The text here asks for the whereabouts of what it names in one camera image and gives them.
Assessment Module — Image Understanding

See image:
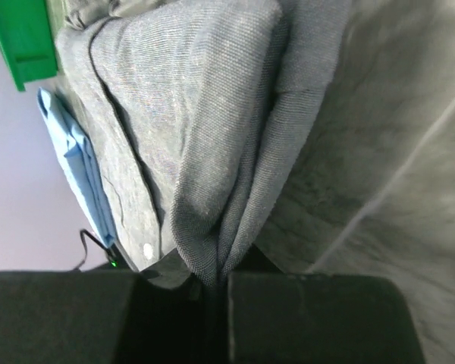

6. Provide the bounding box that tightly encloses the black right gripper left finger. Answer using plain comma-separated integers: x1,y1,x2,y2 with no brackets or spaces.
0,270,203,363

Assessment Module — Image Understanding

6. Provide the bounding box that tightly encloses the green plastic tray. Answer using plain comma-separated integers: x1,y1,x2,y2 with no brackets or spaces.
0,0,58,92

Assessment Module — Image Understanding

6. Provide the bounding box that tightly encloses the folded light blue shirt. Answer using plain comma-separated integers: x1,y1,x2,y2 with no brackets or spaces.
37,88,117,249

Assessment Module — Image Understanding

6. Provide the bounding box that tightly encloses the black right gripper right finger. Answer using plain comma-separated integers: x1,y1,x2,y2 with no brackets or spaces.
227,272,425,364

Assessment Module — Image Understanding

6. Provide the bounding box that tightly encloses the grey long sleeve shirt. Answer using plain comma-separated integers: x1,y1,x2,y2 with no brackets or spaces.
56,1,350,287

